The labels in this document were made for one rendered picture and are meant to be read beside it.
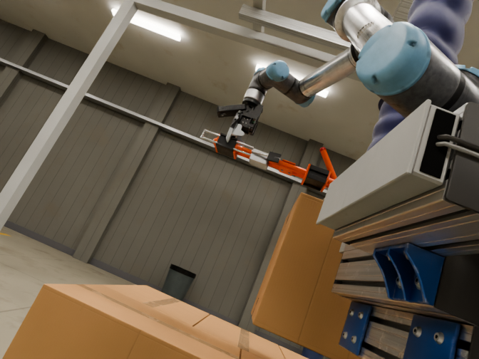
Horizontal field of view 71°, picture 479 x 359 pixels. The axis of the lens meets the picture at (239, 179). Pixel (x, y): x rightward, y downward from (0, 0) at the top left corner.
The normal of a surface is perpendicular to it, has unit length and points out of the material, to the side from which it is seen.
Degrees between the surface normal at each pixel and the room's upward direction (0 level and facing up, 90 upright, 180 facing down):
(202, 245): 90
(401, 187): 180
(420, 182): 180
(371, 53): 96
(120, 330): 90
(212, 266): 90
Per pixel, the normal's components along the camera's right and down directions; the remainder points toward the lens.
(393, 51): -0.81, -0.38
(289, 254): -0.02, -0.30
